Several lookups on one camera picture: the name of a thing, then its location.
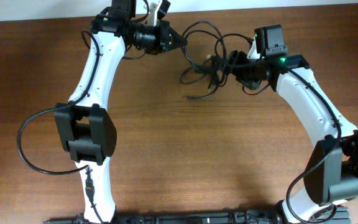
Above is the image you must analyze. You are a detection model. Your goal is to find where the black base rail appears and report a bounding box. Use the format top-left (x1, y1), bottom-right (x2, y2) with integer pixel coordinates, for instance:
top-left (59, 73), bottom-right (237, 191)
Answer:
top-left (43, 207), bottom-right (351, 224)

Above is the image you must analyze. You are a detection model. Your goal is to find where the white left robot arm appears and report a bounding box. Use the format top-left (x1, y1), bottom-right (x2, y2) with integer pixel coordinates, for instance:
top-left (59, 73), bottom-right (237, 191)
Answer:
top-left (54, 1), bottom-right (187, 223)

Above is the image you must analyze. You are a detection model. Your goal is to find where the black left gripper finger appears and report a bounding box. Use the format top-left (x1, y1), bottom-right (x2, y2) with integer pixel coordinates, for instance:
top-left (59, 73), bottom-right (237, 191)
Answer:
top-left (170, 27), bottom-right (187, 44)
top-left (169, 39), bottom-right (188, 50)

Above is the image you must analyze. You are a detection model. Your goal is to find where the thick black cable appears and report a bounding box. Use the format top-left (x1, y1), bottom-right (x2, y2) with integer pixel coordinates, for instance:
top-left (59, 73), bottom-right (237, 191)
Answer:
top-left (178, 32), bottom-right (254, 101)

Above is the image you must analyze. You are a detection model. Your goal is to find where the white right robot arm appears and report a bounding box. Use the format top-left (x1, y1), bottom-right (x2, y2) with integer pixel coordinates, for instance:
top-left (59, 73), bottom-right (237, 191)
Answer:
top-left (224, 25), bottom-right (358, 223)

